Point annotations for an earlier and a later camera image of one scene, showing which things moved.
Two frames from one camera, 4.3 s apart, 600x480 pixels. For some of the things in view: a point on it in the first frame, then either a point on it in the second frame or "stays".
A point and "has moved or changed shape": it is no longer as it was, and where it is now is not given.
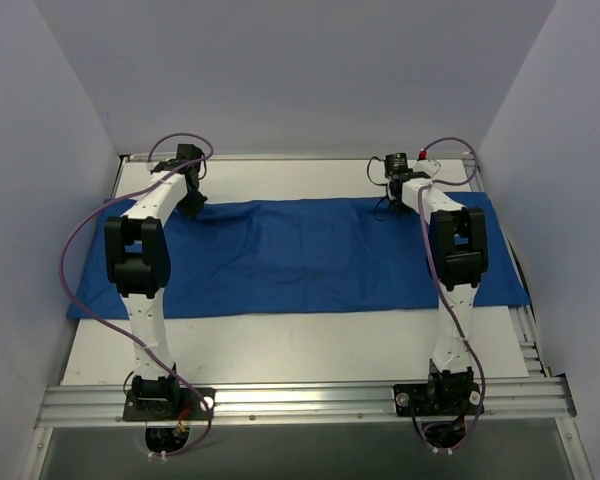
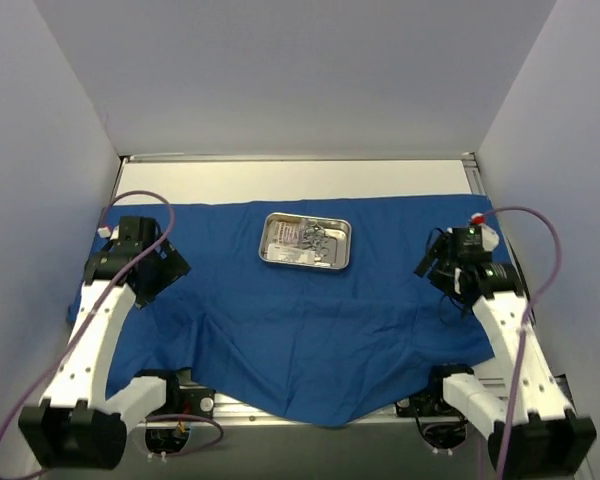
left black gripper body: x=194 y=203 to x=160 y=270
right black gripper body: x=393 y=201 to x=438 y=265
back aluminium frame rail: x=308 y=156 stays
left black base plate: x=181 y=404 stays
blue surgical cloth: x=301 y=256 has moved or changed shape
